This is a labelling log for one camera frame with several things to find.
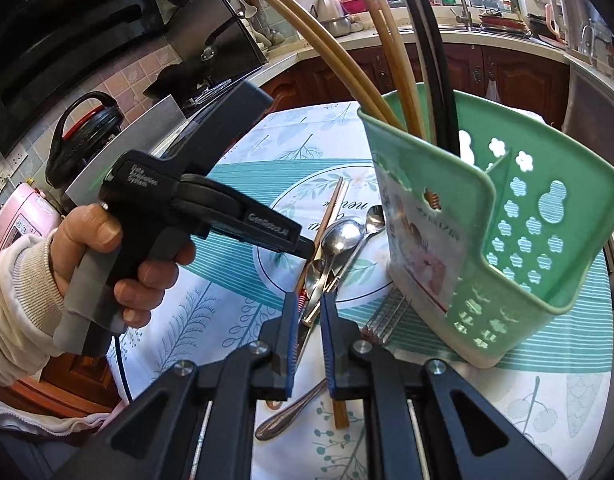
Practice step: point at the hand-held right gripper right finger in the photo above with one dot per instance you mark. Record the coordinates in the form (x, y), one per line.
(329, 350)

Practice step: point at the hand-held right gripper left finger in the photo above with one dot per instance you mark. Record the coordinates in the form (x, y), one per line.
(291, 350)

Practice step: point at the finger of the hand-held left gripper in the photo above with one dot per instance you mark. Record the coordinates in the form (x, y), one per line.
(267, 227)

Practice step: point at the stainless steel fork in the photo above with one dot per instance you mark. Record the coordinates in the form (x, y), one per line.
(374, 332)
(394, 310)

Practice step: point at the brown wooden chopstick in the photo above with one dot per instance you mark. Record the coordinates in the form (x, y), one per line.
(378, 35)
(394, 35)
(339, 412)

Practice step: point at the small stainless steel spoon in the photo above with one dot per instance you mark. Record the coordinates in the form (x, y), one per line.
(315, 277)
(376, 220)

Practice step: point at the large stainless steel spoon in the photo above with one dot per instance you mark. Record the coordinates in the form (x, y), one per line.
(343, 237)

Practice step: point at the black chopstick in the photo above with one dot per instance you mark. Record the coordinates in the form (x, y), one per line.
(421, 35)
(438, 35)

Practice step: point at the green plastic utensil holder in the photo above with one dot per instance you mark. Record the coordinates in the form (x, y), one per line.
(562, 240)

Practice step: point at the person's left forearm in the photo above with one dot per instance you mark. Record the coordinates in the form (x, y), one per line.
(17, 320)

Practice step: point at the person's left hand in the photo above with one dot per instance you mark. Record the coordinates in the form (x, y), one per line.
(87, 225)

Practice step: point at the black electric cooker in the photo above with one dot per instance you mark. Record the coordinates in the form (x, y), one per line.
(87, 130)

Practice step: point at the teal white printed tablecloth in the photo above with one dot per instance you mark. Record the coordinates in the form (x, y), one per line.
(227, 310)

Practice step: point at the pink kitchen appliance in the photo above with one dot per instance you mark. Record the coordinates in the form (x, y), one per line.
(22, 215)

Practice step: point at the black range hood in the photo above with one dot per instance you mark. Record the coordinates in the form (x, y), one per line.
(77, 40)

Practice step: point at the steel mixing bowl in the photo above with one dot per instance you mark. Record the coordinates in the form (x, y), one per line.
(337, 25)

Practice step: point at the white cutting board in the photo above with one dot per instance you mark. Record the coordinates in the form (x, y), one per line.
(307, 0)

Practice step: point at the pink plastic basin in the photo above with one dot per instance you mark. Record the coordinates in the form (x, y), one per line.
(354, 5)

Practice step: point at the red cooking pot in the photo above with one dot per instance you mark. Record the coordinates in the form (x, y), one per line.
(502, 22)

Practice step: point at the stainless steel appliance cabinet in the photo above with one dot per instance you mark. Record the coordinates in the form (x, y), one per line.
(592, 105)

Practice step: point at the white electric kettle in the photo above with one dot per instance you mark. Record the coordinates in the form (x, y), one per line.
(557, 15)

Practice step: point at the glass pitcher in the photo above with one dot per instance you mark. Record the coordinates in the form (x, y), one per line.
(594, 40)

